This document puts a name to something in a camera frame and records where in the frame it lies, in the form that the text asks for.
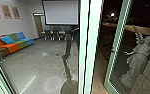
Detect brown wooden door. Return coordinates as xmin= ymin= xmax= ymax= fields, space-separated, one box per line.
xmin=33 ymin=13 xmax=44 ymax=40

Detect green framed glass partition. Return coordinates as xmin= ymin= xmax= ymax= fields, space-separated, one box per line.
xmin=0 ymin=0 xmax=150 ymax=94

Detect dark table with chairs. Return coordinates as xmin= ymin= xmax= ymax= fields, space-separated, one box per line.
xmin=40 ymin=29 xmax=75 ymax=43

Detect white projection screen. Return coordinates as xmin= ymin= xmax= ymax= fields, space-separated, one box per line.
xmin=42 ymin=0 xmax=80 ymax=26

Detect distant street lamp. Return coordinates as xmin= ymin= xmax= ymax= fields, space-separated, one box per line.
xmin=110 ymin=12 xmax=116 ymax=18

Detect blue and green sofa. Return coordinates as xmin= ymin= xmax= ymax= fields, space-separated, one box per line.
xmin=0 ymin=31 xmax=35 ymax=56

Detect grey stone angel statue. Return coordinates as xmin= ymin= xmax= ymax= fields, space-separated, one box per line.
xmin=119 ymin=24 xmax=150 ymax=89

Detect framed wall poster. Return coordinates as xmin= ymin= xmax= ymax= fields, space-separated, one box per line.
xmin=1 ymin=4 xmax=13 ymax=20
xmin=12 ymin=6 xmax=21 ymax=20

